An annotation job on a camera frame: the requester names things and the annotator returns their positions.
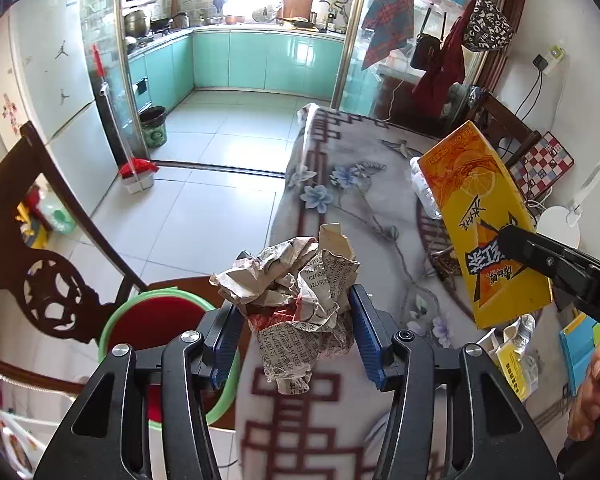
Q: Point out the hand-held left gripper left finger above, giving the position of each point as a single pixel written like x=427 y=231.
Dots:
x=225 y=355

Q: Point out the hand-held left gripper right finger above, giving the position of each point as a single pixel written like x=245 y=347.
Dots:
x=365 y=330

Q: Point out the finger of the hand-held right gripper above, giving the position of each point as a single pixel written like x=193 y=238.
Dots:
x=555 y=260

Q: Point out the newspaper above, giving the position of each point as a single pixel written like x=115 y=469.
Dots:
x=300 y=280

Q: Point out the red bin with green rim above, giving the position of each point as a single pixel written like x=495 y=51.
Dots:
x=150 y=320

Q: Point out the orange drink carton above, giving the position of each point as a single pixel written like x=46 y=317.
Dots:
x=480 y=195

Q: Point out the clear plastic bottle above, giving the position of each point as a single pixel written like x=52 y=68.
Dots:
x=422 y=185

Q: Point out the person's right hand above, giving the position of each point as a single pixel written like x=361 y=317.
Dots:
x=587 y=405

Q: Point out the white desk lamp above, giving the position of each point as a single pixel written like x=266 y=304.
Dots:
x=557 y=225

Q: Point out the blue book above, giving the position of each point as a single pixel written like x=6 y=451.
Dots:
x=580 y=350

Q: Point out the checkered cushion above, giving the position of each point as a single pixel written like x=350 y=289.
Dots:
x=542 y=165

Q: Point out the brown patterned box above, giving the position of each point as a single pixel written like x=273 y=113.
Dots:
x=447 y=265

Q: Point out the yellow snack packet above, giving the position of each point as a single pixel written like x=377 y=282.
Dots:
x=512 y=370

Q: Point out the dark wooden chair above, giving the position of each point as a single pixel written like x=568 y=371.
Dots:
x=500 y=120

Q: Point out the white power strip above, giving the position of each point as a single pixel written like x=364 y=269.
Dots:
x=550 y=60

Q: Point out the red and white mop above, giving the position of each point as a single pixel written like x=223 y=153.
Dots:
x=137 y=167

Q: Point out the red garment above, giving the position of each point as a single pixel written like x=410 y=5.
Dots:
x=440 y=85

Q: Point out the green plastic jug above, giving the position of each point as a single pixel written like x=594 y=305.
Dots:
x=60 y=217

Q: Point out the printed plastic bag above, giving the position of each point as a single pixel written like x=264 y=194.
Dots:
x=17 y=445

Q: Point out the yellow toy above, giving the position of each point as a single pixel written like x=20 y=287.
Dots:
x=30 y=230

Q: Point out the dark green waste bin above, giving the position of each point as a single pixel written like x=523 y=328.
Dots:
x=154 y=132

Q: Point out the dark brown handbag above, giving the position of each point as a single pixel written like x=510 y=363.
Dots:
x=425 y=52

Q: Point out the black and white patterned bag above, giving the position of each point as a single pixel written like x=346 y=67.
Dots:
x=485 y=22

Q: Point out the carved wooden chair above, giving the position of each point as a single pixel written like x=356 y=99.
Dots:
x=10 y=180

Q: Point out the teal kitchen cabinets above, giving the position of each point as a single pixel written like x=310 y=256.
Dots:
x=260 y=60

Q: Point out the plaid cloth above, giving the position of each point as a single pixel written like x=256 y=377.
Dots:
x=387 y=15

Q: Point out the white refrigerator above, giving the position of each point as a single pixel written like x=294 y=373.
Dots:
x=45 y=75

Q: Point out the wooden cutting board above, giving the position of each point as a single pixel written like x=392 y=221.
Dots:
x=297 y=2

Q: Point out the black frying pan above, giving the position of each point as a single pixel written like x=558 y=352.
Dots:
x=161 y=23

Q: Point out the large metal pot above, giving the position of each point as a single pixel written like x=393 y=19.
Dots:
x=135 y=22

